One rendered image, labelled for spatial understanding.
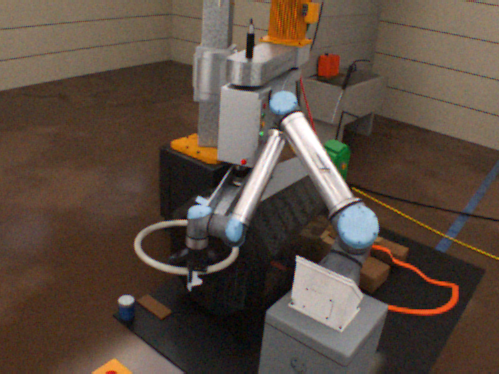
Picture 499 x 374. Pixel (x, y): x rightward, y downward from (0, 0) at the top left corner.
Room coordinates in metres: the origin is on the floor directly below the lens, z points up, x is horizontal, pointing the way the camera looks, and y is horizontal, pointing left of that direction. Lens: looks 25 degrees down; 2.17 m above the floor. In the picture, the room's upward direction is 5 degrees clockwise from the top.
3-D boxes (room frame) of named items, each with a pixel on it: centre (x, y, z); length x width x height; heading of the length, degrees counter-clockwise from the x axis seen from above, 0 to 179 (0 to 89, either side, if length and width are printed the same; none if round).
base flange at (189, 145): (3.52, 0.31, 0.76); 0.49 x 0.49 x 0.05; 53
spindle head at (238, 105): (2.54, 0.02, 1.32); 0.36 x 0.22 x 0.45; 161
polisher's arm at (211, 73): (3.39, 0.17, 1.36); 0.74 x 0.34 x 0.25; 48
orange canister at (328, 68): (6.11, -0.94, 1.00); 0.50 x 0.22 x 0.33; 144
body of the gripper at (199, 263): (1.63, 0.19, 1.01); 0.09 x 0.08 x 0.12; 100
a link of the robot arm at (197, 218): (1.64, 0.18, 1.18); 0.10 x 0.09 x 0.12; 74
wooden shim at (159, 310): (2.41, 0.55, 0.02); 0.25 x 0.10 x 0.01; 53
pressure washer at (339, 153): (4.30, -0.82, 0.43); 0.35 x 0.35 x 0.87; 38
